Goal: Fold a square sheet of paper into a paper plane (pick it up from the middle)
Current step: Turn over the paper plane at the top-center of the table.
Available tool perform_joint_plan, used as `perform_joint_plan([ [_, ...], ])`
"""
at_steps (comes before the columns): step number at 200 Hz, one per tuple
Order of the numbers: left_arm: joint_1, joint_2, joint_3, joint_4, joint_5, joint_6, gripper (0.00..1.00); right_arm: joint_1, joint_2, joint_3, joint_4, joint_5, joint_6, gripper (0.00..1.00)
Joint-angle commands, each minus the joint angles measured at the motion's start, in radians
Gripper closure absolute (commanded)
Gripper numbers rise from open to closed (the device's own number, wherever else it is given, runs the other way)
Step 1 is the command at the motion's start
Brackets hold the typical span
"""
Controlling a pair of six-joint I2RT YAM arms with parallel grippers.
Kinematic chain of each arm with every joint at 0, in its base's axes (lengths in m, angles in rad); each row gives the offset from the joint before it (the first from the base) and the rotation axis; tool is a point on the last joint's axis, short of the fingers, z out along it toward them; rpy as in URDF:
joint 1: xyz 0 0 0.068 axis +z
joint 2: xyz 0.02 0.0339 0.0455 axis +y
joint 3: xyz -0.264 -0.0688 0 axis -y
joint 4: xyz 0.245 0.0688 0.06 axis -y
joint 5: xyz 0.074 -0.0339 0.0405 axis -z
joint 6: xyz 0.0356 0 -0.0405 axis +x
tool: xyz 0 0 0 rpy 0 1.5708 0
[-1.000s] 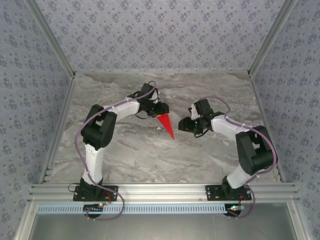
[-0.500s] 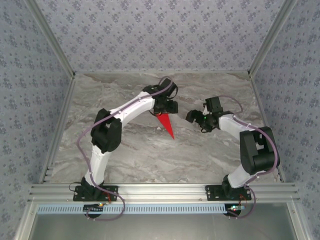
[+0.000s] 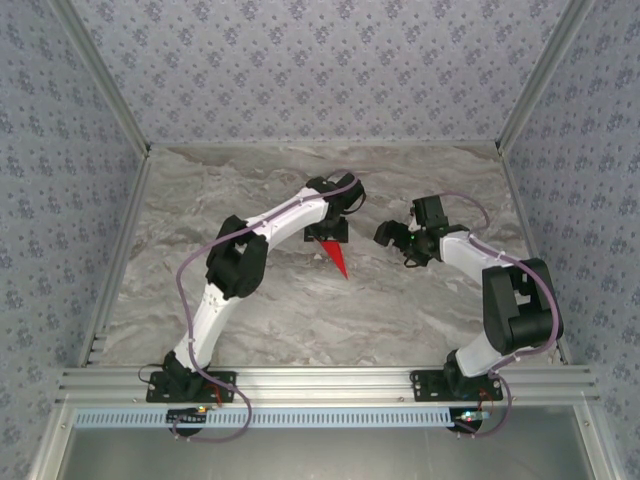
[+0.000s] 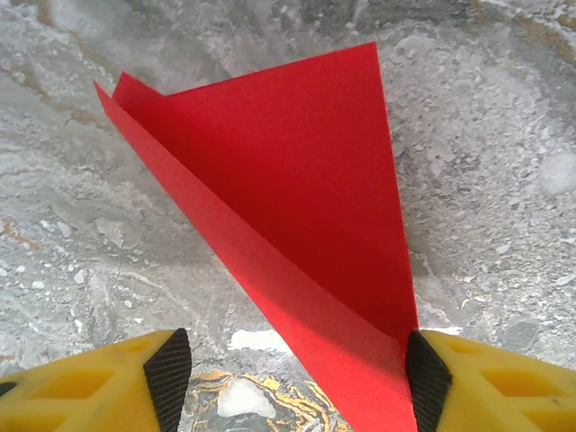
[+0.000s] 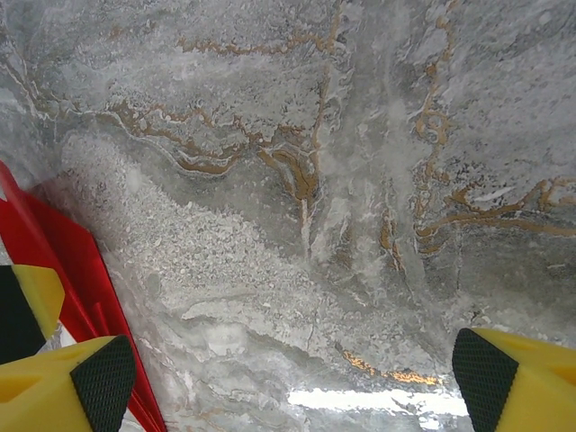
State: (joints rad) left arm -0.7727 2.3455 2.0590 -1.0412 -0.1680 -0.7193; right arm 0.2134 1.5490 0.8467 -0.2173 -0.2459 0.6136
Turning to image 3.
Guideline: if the red cloth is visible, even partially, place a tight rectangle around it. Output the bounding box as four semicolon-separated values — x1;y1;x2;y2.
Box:
318;240;351;280

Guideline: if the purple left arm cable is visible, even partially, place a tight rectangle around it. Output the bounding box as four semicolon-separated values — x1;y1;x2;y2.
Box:
177;169;254;444

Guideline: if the wide aluminium mounting rail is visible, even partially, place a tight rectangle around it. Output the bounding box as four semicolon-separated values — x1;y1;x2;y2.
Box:
54;364;601;406

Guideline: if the small black electronics board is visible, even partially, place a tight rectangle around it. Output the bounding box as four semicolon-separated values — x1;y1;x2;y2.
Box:
451;407;492;432
166;406;209;427

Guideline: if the slanted aluminium frame post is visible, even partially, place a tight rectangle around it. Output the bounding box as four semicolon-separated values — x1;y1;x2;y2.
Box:
47;0;153;159
494;0;599;157

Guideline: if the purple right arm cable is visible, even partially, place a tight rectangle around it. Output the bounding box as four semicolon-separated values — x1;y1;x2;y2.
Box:
439;191;561;440

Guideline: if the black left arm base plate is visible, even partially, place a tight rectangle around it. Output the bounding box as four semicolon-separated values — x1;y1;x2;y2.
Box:
145;370;237;404

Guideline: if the thin aluminium table end rail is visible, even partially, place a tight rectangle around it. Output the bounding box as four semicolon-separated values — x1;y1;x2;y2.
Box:
148;140;501;150

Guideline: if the aluminium table side rail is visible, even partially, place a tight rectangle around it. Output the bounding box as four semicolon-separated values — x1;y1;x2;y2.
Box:
77;149;154;369

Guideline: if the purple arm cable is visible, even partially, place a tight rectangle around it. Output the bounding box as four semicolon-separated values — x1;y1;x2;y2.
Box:
177;169;254;444
439;191;561;440

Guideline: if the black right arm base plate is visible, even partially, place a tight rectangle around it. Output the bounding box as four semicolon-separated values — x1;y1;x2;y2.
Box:
409;368;504;403

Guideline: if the light blue slotted cable duct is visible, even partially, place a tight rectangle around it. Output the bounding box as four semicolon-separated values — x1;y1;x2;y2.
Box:
73;407;464;430

